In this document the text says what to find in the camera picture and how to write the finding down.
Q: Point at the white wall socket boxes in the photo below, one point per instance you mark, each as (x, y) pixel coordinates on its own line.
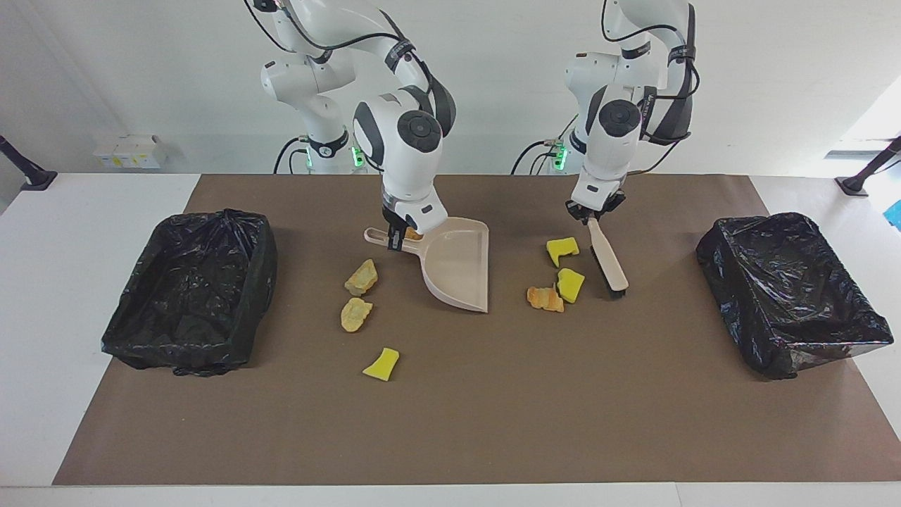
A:
(130, 151)

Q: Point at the orange bread scrap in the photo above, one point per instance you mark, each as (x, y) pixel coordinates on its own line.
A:
(545, 299)

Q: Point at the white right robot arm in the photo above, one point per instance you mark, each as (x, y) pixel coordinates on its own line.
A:
(408, 141)

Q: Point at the black stand pole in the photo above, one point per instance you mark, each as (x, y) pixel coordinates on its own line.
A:
(869, 169)
(24, 169)

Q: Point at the notched yellow sponge piece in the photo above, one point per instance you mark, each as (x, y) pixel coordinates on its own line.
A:
(562, 248)

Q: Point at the brown bread roll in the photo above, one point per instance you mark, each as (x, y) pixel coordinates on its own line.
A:
(414, 234)

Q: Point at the beige plastic dustpan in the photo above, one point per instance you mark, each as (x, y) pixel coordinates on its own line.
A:
(457, 267)

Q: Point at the beige brush with black bristles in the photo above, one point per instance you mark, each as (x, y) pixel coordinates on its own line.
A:
(609, 264)

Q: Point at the blue object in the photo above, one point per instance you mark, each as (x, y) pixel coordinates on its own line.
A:
(895, 215)

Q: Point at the brown table mat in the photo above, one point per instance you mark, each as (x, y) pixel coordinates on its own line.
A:
(457, 422)

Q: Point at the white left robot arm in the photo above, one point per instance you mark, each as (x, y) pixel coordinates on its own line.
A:
(619, 120)

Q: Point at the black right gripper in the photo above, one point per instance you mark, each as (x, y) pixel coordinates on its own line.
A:
(394, 218)

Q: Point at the bin with black liner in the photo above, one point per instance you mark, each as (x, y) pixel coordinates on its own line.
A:
(788, 296)
(190, 303)

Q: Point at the yellow sponge piece green backing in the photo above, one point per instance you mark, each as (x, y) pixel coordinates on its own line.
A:
(381, 365)

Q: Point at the beige sponge lump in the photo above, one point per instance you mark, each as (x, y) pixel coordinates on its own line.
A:
(361, 277)
(355, 315)

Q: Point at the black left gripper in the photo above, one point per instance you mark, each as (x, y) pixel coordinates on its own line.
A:
(597, 202)

